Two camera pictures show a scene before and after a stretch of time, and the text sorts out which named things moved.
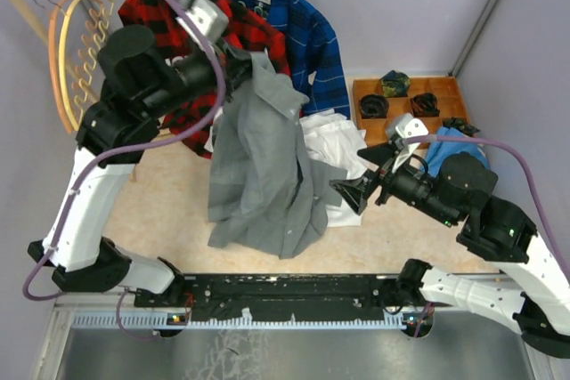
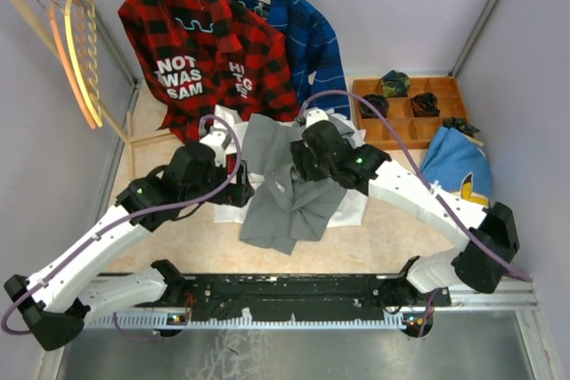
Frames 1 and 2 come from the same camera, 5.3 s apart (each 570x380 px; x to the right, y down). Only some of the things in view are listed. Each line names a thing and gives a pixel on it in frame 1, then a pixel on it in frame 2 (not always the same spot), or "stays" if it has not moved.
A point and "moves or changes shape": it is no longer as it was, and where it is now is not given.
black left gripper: x=208 y=56 → x=237 y=194
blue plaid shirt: x=315 y=62 stays
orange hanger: x=52 y=62 → x=81 y=34
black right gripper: x=355 y=190 → x=301 y=153
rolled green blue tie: x=395 y=84 stays
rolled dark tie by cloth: x=460 y=125 stays
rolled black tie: x=373 y=107 stays
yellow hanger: x=91 y=60 moves or changes shape
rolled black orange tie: x=425 y=105 stays
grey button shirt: x=265 y=192 moves or changes shape
